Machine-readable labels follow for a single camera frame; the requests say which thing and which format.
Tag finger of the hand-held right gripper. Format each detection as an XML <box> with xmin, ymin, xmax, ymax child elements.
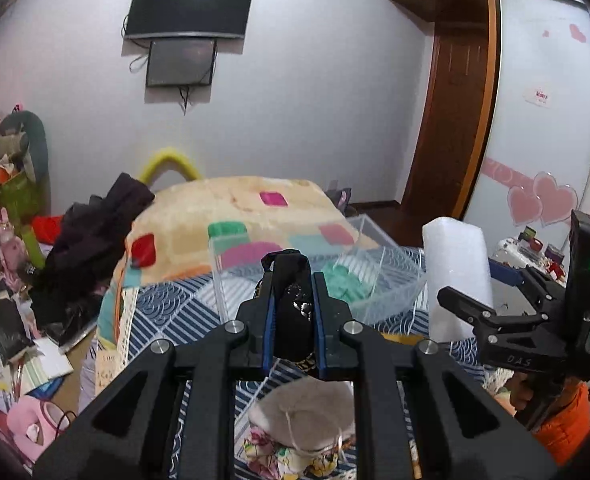
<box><xmin>437</xmin><ymin>286</ymin><xmax>500</xmax><ymax>333</ymax></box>
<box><xmin>489</xmin><ymin>257</ymin><xmax>568</xmax><ymax>311</ymax></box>

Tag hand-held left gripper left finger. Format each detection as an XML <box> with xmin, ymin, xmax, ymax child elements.
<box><xmin>32</xmin><ymin>269</ymin><xmax>276</xmax><ymax>480</ymax></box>

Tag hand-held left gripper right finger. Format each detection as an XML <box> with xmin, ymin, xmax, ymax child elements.
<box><xmin>312</xmin><ymin>272</ymin><xmax>558</xmax><ymax>480</ymax></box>

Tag black sock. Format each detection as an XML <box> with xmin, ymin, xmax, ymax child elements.
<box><xmin>261</xmin><ymin>249</ymin><xmax>320</xmax><ymax>372</ymax></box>

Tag white foam block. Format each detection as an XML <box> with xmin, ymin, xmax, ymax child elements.
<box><xmin>421</xmin><ymin>216</ymin><xmax>496</xmax><ymax>343</ymax></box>

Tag clear plastic box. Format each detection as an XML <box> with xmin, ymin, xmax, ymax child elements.
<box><xmin>208</xmin><ymin>214</ymin><xmax>428</xmax><ymax>326</ymax></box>

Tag person's right forearm orange sleeve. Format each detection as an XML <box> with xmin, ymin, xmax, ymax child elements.
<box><xmin>532</xmin><ymin>382</ymin><xmax>590</xmax><ymax>467</ymax></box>

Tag person's right hand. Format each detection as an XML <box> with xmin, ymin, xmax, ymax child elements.
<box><xmin>507</xmin><ymin>375</ymin><xmax>532</xmax><ymax>427</ymax></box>

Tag small toys clutter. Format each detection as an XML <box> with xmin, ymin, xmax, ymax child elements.
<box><xmin>492</xmin><ymin>225</ymin><xmax>573</xmax><ymax>283</ymax></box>

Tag green cloth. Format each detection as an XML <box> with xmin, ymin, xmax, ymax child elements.
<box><xmin>322</xmin><ymin>259</ymin><xmax>376</xmax><ymax>303</ymax></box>

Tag pink heart stickers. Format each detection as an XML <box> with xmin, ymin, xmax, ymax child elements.
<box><xmin>482</xmin><ymin>157</ymin><xmax>590</xmax><ymax>241</ymax></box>

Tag blue patterned bed sheet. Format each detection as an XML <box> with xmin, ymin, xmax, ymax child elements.
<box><xmin>80</xmin><ymin>245</ymin><xmax>486</xmax><ymax>480</ymax></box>

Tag beige plush patchwork blanket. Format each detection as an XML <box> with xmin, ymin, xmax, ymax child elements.
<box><xmin>97</xmin><ymin>175</ymin><xmax>380</xmax><ymax>346</ymax></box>

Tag white sliding wardrobe door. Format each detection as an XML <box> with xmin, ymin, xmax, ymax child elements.
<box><xmin>462</xmin><ymin>0</ymin><xmax>590</xmax><ymax>261</ymax></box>

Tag yellow foam tube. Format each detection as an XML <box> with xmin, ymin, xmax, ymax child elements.
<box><xmin>139</xmin><ymin>147</ymin><xmax>203</xmax><ymax>186</ymax></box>

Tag dark clothing pile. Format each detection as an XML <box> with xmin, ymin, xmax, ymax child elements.
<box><xmin>27</xmin><ymin>172</ymin><xmax>156</xmax><ymax>341</ymax></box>

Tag wooden wardrobe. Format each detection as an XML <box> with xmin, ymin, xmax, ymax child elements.
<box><xmin>347</xmin><ymin>0</ymin><xmax>498</xmax><ymax>248</ymax></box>

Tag red cloth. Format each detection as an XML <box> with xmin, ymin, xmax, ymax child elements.
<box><xmin>30</xmin><ymin>214</ymin><xmax>68</xmax><ymax>247</ymax></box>

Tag pile of papers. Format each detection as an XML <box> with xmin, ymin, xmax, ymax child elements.
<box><xmin>0</xmin><ymin>300</ymin><xmax>76</xmax><ymax>401</ymax></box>

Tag pink bag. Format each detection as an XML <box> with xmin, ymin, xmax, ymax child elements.
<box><xmin>6</xmin><ymin>395</ymin><xmax>78</xmax><ymax>463</ymax></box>

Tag pink rabbit toy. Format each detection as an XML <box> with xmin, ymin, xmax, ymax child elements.
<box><xmin>0</xmin><ymin>207</ymin><xmax>28</xmax><ymax>291</ymax></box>

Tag grey plush toy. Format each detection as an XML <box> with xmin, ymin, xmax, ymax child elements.
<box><xmin>0</xmin><ymin>109</ymin><xmax>50</xmax><ymax>186</ymax></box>

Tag beige drawstring pouch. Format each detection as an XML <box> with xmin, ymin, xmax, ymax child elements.
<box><xmin>242</xmin><ymin>379</ymin><xmax>358</xmax><ymax>478</ymax></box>

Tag small black wall screen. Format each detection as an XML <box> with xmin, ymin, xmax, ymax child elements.
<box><xmin>145</xmin><ymin>39</ymin><xmax>218</xmax><ymax>88</ymax></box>

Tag black wall television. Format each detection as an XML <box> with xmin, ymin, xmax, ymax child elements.
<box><xmin>125</xmin><ymin>0</ymin><xmax>256</xmax><ymax>41</ymax></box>

